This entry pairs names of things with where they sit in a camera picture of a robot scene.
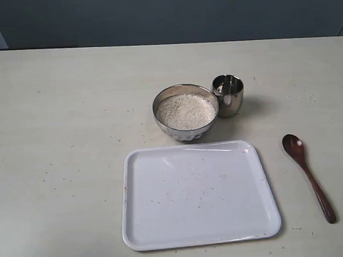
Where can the dark brown wooden spoon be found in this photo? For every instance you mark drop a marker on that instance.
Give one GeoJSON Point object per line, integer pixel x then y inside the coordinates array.
{"type": "Point", "coordinates": [295, 149]}

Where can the steel bowl of rice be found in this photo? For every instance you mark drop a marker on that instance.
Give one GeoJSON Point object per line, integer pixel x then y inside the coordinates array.
{"type": "Point", "coordinates": [185, 112]}

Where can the small steel cup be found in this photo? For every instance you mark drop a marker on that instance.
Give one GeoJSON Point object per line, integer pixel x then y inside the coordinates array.
{"type": "Point", "coordinates": [229, 91]}

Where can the white rectangular plastic tray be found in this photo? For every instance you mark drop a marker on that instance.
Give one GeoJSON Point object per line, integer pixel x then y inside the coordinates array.
{"type": "Point", "coordinates": [191, 195]}

